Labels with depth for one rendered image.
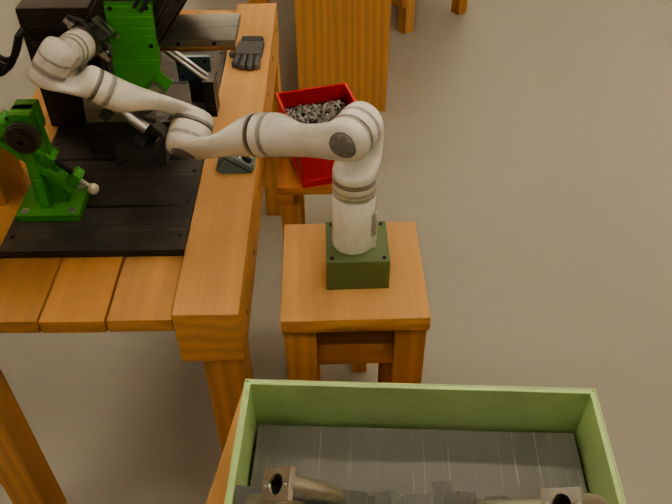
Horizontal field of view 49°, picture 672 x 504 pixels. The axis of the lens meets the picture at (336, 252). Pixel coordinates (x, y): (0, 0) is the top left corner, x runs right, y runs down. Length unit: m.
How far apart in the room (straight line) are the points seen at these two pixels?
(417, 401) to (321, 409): 0.18
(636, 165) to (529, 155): 0.48
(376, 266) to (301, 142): 0.32
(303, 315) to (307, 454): 0.34
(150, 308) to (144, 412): 0.98
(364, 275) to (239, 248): 0.29
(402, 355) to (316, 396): 0.38
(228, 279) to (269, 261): 1.36
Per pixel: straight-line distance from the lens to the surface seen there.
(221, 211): 1.78
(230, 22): 2.09
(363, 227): 1.54
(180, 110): 1.67
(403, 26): 4.58
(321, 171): 1.97
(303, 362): 1.68
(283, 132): 1.48
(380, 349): 1.68
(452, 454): 1.38
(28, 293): 1.72
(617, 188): 3.51
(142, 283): 1.66
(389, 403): 1.35
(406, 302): 1.61
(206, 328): 1.57
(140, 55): 1.93
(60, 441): 2.56
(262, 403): 1.37
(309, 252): 1.72
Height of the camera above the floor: 2.01
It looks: 42 degrees down
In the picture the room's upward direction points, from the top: 1 degrees counter-clockwise
